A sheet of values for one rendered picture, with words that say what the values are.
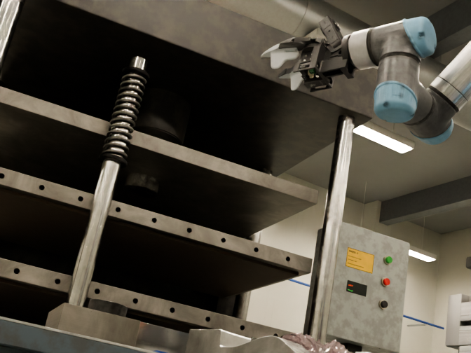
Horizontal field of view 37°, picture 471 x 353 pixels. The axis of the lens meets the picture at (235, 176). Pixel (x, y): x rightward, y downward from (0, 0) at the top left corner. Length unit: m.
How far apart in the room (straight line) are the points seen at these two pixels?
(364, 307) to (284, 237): 7.16
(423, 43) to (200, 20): 1.13
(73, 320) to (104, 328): 0.06
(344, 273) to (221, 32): 0.91
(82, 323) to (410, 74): 0.75
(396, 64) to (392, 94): 0.06
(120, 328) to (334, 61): 0.66
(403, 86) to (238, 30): 1.15
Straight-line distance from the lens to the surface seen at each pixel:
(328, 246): 2.28
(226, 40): 2.31
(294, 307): 9.56
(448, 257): 11.26
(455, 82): 1.39
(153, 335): 2.08
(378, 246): 2.54
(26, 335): 1.13
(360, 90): 2.48
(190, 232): 2.16
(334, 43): 1.43
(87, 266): 2.01
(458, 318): 1.27
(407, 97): 1.27
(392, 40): 1.33
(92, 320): 1.35
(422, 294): 11.05
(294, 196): 2.37
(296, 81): 1.50
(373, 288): 2.50
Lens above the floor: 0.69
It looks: 21 degrees up
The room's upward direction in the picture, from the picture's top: 11 degrees clockwise
